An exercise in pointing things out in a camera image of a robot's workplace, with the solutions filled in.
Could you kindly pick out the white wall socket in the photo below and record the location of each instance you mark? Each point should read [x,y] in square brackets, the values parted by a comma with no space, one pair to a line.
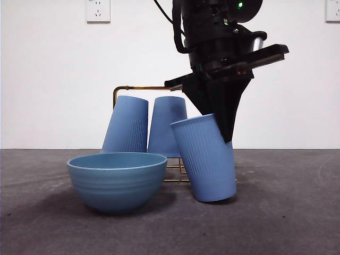
[98,12]
[333,12]

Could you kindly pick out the blue ribbed bowl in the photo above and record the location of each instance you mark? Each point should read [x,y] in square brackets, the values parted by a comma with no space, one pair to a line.
[117,186]

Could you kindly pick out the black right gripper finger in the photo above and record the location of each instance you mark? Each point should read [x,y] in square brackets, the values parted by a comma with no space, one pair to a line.
[199,98]
[228,106]

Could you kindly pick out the blue ribbed cup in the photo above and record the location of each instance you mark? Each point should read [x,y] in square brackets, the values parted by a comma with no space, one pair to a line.
[210,164]
[127,125]
[162,125]

